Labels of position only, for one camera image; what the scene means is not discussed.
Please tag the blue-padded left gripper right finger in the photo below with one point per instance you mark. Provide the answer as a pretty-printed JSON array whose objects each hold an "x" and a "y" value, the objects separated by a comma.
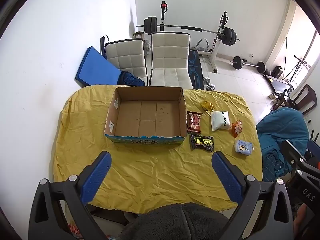
[{"x": 275, "y": 217}]

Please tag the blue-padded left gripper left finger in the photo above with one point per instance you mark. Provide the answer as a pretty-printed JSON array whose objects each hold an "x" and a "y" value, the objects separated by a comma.
[{"x": 47, "y": 220}]

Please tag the light blue tissue pack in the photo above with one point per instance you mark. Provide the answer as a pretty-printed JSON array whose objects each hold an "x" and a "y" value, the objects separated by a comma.
[{"x": 243, "y": 147}]

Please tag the orange snack packet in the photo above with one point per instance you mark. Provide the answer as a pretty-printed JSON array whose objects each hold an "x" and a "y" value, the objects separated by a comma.
[{"x": 236, "y": 128}]

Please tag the white zip pouch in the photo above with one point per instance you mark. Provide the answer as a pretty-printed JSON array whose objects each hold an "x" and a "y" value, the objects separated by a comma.
[{"x": 220, "y": 120}]

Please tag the black shoe shine wipes pack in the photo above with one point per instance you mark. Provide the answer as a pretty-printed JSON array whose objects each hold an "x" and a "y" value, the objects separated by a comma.
[{"x": 202, "y": 142}]

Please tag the yellow wrapper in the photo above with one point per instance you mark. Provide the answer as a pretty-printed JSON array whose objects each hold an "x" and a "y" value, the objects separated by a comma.
[{"x": 207, "y": 106}]

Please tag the red floral wipes pack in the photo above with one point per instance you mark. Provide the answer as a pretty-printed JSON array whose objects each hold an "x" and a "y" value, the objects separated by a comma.
[{"x": 194, "y": 120}]

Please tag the teal blanket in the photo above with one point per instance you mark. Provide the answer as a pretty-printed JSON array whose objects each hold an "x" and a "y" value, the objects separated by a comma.
[{"x": 276, "y": 127}]

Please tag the dark wooden chair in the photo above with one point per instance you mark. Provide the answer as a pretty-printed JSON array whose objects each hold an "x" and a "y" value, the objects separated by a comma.
[{"x": 305, "y": 100}]

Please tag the dark fleece garment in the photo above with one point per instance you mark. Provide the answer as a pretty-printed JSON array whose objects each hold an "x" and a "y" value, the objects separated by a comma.
[{"x": 176, "y": 221}]

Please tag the yellow tablecloth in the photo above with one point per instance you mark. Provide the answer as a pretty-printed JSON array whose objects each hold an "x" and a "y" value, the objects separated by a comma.
[{"x": 144, "y": 177}]

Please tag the floor barbell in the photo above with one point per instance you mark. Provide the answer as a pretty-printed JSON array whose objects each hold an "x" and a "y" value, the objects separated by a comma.
[{"x": 238, "y": 63}]

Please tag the small dumbbells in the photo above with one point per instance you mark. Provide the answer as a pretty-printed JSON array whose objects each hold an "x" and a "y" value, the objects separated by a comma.
[{"x": 207, "y": 84}]

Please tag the cardboard box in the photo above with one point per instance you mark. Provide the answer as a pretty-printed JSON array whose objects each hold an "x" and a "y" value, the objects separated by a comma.
[{"x": 153, "y": 115}]

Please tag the black blue bench pad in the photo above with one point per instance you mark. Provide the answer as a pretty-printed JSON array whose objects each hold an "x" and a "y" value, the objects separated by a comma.
[{"x": 195, "y": 70}]

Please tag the white weight bench rack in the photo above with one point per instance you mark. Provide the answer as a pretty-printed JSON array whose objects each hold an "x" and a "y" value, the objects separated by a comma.
[{"x": 211, "y": 52}]

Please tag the barbell on rack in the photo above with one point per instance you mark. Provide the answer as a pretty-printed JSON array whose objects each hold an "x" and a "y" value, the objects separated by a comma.
[{"x": 227, "y": 35}]

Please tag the blue foam mat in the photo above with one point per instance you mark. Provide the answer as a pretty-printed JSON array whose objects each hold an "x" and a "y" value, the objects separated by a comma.
[{"x": 94, "y": 69}]

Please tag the dark blue knitted cloth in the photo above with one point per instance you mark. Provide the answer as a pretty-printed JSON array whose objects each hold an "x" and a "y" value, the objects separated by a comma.
[{"x": 128, "y": 79}]

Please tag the right white padded chair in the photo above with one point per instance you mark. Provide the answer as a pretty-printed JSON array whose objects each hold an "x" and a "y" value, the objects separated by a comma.
[{"x": 169, "y": 59}]

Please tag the white padded chair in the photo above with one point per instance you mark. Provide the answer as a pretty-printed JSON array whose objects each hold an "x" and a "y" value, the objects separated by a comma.
[
  {"x": 127, "y": 55},
  {"x": 169, "y": 59}
]

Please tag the left white padded chair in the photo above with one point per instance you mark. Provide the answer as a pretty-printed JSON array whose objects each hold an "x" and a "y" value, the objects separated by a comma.
[{"x": 127, "y": 55}]

